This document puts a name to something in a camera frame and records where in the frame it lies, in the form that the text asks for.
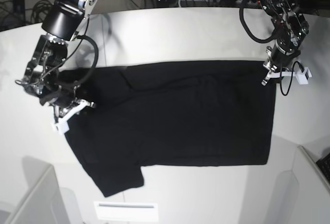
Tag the black T-shirt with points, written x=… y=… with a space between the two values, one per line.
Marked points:
x=189 y=113

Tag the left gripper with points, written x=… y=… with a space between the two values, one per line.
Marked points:
x=279 y=63

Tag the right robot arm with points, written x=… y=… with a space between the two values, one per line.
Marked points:
x=62 y=24

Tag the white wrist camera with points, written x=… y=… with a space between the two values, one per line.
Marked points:
x=61 y=127
x=303 y=77

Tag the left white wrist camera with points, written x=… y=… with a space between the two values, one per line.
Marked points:
x=303 y=77

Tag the white partition panel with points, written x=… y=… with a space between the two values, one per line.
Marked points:
x=42 y=203
x=312 y=204

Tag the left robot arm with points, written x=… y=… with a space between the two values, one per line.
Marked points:
x=290 y=29

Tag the black keyboard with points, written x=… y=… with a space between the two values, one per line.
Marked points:
x=324 y=166

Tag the white partition panel right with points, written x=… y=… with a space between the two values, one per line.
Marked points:
x=312 y=204

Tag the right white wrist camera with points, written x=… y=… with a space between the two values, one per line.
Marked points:
x=61 y=127

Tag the white partition panel left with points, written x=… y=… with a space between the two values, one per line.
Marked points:
x=42 y=203

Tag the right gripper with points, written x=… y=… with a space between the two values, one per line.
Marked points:
x=64 y=99

